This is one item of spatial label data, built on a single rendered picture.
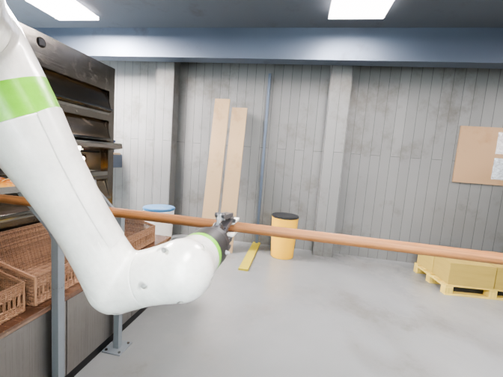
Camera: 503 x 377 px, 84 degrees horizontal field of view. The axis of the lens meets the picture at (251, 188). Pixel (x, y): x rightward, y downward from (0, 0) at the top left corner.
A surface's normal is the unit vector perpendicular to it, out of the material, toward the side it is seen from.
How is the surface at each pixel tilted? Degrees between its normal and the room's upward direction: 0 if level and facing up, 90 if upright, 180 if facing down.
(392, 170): 90
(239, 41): 90
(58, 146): 82
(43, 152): 91
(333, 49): 90
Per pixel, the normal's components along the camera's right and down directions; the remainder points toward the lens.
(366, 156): -0.17, 0.10
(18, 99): 0.76, 0.08
